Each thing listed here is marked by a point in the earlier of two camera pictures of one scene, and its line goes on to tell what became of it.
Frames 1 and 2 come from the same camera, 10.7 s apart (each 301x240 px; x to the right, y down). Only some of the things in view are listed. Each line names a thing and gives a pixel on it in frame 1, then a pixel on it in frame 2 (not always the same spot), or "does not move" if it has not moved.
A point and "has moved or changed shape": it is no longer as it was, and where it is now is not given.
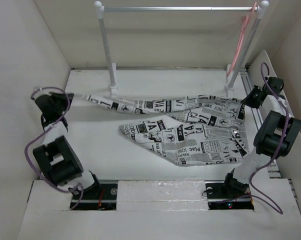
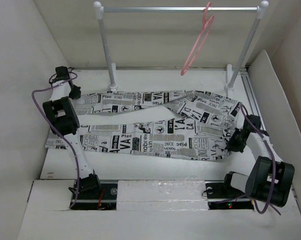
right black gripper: (248, 100) to (232, 146)
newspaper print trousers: (196, 130) has moved or changed shape
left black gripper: (61, 97) to (77, 93)
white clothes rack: (243, 54) does not move
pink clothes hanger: (240, 39) to (207, 24)
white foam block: (161, 195) does not move
